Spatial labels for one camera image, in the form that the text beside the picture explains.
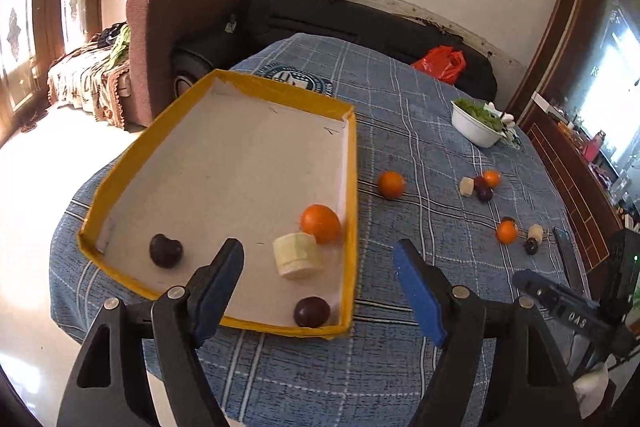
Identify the brown armchair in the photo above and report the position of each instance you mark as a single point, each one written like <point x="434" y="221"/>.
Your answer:
<point x="160" y="22"/>

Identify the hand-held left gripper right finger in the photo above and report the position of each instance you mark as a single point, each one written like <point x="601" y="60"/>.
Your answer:
<point x="417" y="292"/>

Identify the wooden cabinet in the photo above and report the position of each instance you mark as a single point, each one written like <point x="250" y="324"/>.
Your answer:
<point x="565" y="177"/>

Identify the green leafy vegetables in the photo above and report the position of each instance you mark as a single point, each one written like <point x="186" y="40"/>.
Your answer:
<point x="477" y="109"/>

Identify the blue plaid tablecloth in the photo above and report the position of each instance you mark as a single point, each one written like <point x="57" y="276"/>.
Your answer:
<point x="410" y="132"/>

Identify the orange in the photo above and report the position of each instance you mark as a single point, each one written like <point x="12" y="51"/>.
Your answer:
<point x="492" y="178"/>
<point x="507" y="232"/>
<point x="391" y="185"/>
<point x="321" y="223"/>

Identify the patterned blanket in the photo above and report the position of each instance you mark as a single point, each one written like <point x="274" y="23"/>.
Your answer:
<point x="82" y="79"/>

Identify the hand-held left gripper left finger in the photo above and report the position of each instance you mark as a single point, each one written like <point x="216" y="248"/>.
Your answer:
<point x="220" y="287"/>

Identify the small white object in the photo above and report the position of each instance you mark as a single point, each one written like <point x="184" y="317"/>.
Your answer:
<point x="507" y="119"/>

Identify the black sofa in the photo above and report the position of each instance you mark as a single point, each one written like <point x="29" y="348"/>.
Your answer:
<point x="350" y="22"/>

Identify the dark red plum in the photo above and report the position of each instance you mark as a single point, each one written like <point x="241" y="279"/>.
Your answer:
<point x="166" y="250"/>
<point x="531" y="247"/>
<point x="485" y="195"/>
<point x="480" y="182"/>
<point x="311" y="312"/>

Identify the yellow cardboard tray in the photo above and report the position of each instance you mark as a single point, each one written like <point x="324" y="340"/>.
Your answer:
<point x="225" y="167"/>

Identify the large peeled banana piece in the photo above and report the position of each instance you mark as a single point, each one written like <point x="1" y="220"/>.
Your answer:
<point x="295" y="255"/>

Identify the wooden glass door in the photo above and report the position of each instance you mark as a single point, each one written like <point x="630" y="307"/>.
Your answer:
<point x="50" y="7"/>

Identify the person's right hand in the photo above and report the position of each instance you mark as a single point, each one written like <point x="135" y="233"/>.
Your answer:
<point x="591" y="389"/>

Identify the black phone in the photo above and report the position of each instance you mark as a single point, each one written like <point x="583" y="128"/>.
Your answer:
<point x="567" y="257"/>

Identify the white bowl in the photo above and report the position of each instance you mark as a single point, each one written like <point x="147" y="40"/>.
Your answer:
<point x="472" y="129"/>

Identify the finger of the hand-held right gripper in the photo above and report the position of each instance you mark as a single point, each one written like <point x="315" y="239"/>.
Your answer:
<point x="560" y="304"/>

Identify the red plastic bag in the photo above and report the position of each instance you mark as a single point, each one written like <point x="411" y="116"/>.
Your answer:
<point x="440" y="63"/>

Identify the small peeled banana piece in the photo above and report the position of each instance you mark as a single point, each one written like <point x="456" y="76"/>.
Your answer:
<point x="467" y="186"/>
<point x="536" y="232"/>

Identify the green cloth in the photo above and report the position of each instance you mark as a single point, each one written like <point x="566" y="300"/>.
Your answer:
<point x="120" y="46"/>

